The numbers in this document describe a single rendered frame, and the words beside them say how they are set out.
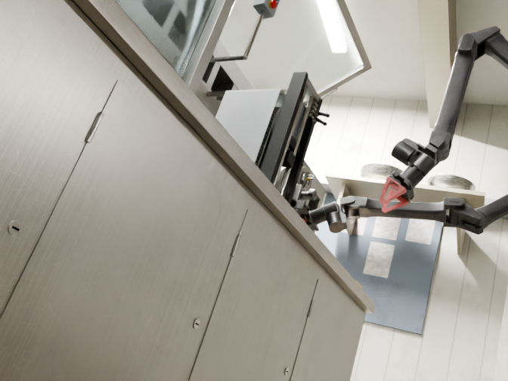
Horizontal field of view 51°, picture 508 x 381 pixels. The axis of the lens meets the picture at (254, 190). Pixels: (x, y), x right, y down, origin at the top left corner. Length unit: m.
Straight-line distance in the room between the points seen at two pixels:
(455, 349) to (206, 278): 3.46
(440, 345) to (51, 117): 3.94
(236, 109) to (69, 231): 1.19
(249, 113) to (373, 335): 2.95
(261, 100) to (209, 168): 0.83
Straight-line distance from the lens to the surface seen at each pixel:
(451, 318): 4.53
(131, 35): 0.93
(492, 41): 1.90
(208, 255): 1.16
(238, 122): 1.92
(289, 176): 1.77
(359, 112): 5.47
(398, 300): 4.56
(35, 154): 0.83
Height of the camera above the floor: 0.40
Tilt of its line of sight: 21 degrees up
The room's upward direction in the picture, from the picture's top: 19 degrees clockwise
